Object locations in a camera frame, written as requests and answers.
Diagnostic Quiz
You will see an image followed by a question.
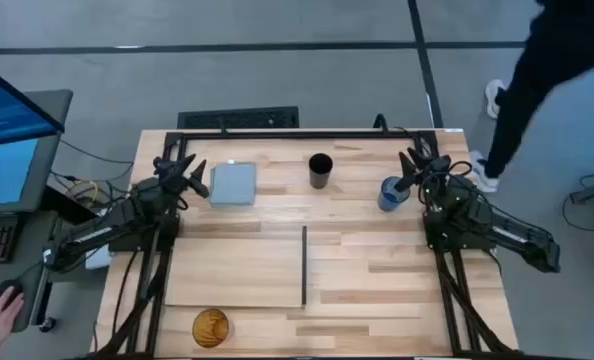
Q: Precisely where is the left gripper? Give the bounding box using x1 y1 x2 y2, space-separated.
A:
144 153 211 201

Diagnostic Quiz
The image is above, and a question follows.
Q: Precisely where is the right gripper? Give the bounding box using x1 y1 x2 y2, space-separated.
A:
394 147 473 199

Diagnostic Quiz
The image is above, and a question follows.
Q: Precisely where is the black cup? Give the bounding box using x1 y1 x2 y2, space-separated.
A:
308 152 334 190

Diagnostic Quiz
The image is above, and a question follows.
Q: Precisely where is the amber glass cup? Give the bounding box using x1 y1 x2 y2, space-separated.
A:
191 307 230 349

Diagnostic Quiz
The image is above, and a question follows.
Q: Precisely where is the black shelf upright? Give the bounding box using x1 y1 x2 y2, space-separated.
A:
301 225 308 307

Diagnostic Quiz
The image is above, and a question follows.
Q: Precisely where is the blue faceted plastic cup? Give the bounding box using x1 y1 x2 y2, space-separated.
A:
377 175 411 212

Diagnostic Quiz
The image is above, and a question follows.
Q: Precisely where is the grey folded cloth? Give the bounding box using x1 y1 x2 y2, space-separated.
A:
209 162 257 208

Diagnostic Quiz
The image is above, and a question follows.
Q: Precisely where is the black floor grille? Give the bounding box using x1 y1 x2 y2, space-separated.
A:
177 105 300 130

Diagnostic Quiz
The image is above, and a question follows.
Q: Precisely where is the white shoe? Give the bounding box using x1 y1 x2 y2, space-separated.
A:
469 149 501 194
484 78 507 120

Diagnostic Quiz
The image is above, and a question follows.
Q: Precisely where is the person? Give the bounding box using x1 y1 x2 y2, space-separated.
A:
469 0 594 194

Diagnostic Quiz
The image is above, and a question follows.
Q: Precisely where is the computer monitor blue screen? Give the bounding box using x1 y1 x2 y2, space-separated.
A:
0 59 74 216

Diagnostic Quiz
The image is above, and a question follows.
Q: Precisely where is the grey computer desk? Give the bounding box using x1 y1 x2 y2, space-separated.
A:
0 209 61 331

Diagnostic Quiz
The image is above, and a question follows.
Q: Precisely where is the black computer mouse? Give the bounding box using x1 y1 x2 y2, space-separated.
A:
0 279 26 311

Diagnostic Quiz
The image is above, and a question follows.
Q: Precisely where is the yellow cable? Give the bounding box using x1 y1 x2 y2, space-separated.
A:
69 179 101 202

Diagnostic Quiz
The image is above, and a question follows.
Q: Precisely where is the black floor cable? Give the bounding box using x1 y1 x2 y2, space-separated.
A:
561 174 594 233

